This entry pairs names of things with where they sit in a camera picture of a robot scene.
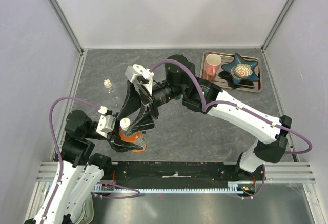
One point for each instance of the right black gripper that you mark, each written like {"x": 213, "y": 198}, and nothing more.
{"x": 144, "y": 120}

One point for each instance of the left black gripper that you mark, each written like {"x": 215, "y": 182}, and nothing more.
{"x": 117, "y": 143}

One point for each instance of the white bottle cap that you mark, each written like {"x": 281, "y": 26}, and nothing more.
{"x": 125, "y": 123}

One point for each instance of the orange drink bottle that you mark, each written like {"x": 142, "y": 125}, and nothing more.
{"x": 136, "y": 138}

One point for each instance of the clear bottle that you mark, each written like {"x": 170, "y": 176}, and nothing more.
{"x": 114, "y": 99}

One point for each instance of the cream bottle cap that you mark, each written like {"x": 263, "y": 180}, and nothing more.
{"x": 107, "y": 83}

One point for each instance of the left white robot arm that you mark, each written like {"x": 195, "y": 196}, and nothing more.
{"x": 78, "y": 169}

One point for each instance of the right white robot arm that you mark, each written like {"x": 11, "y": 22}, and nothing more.
{"x": 174, "y": 78}

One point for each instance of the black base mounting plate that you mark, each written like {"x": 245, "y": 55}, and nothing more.
{"x": 130, "y": 170}

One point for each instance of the green ceramic plate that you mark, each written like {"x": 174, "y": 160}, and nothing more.
{"x": 87, "y": 212}

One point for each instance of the pink mug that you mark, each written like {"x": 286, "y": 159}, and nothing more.
{"x": 212, "y": 64}

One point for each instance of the metal tray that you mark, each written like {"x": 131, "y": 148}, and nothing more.
{"x": 225, "y": 80}

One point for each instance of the small patterned bowl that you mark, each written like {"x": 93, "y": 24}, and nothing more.
{"x": 242, "y": 70}

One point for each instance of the blue star-shaped dish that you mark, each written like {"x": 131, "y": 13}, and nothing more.
{"x": 238, "y": 59}

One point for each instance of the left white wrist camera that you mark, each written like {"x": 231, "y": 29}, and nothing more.
{"x": 106, "y": 122}

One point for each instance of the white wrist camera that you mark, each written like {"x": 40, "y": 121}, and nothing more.
{"x": 106, "y": 122}
{"x": 137, "y": 74}

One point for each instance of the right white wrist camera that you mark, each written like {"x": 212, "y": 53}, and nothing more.
{"x": 137, "y": 74}

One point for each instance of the slotted cable duct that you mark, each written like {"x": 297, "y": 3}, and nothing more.
{"x": 231, "y": 188}

